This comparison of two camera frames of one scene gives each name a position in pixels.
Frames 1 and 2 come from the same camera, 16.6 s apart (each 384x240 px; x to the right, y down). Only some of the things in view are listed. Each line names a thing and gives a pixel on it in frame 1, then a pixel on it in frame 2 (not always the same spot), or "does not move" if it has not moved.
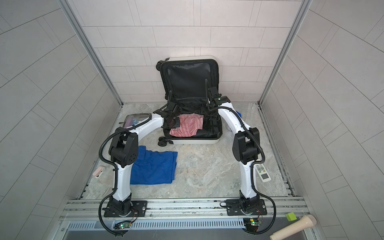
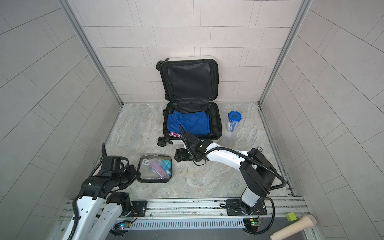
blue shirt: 153,167 to 195,122
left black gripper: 169,127 to 134,175
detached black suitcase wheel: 163,141 does not move
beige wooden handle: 308,221 does not move
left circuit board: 123,225 does not move
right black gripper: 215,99 to 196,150
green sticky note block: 291,216 does not move
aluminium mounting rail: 286,208 does not move
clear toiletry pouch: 135,119 to 154,168
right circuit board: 251,224 does not move
